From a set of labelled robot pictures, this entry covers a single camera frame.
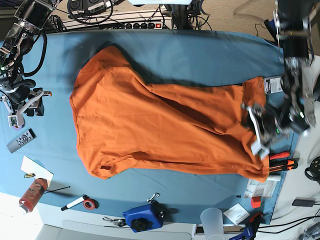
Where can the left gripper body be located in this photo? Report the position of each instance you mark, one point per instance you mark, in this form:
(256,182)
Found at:
(266,128)

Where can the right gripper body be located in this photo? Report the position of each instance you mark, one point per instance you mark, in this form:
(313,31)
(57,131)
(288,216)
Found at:
(15,100)

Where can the orange t-shirt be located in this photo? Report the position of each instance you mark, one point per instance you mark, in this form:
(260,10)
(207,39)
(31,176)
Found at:
(122,122)

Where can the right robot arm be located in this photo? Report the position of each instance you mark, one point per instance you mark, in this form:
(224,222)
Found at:
(32,16)

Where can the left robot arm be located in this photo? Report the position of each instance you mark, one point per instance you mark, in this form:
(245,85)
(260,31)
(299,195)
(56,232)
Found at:
(296,112)

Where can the grey remote control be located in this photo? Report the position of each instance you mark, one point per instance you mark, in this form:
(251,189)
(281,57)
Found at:
(21,140)

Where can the purple tape roll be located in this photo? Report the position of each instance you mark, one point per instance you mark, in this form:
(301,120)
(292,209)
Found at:
(18,127)

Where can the orange black screwdriver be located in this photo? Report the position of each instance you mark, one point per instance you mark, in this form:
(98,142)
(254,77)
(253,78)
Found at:
(280,155)

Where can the clear bit set case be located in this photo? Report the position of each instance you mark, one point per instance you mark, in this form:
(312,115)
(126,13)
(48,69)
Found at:
(273,84)

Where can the orange black utility knife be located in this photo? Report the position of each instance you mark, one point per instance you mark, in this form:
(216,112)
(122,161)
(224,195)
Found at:
(283,165)

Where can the teal tablecloth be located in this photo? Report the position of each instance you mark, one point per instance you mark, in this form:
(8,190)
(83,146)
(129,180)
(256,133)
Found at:
(190,58)

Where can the white paper card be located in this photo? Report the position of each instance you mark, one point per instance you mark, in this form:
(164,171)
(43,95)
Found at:
(31,167)

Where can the black round device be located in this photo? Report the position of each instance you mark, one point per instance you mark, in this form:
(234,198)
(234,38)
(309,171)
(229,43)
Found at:
(313,171)

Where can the clear plastic packet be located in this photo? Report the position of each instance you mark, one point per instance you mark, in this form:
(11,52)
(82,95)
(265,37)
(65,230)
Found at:
(262,189)

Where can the small AA battery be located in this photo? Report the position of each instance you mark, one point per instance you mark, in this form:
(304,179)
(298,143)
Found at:
(29,175)

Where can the small orange block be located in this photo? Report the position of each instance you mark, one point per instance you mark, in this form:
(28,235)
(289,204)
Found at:
(256,202)

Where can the black power adapter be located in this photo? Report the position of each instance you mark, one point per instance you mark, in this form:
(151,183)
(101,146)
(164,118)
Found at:
(299,202)

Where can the red drink can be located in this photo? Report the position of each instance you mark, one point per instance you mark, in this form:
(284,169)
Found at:
(32,195)

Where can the white booklet card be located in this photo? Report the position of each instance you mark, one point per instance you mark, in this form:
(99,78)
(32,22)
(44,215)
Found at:
(236,214)

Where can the white marker pen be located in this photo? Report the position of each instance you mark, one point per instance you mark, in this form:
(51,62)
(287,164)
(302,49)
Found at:
(74,202)

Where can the translucent plastic cup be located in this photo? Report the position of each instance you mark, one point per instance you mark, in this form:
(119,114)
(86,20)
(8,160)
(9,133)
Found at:
(212,223)

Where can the red tape roll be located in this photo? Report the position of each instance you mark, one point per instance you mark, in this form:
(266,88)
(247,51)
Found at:
(90,204)

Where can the blue bar clamp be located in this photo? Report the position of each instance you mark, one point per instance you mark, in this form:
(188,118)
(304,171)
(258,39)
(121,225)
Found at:
(249,232)

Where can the white power strip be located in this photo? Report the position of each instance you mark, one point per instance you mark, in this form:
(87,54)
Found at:
(149,19)

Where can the blue clamp device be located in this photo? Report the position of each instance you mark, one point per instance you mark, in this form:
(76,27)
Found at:
(145,218)

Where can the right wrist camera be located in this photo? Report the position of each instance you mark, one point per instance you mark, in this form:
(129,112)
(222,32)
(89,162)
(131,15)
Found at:
(15,120)

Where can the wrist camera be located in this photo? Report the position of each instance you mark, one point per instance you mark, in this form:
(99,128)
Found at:
(259,150)
(15,120)

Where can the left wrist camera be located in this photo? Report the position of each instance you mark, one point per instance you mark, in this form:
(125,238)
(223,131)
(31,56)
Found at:
(259,150)

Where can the black cable tie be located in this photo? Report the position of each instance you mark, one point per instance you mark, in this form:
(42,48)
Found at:
(55,190)

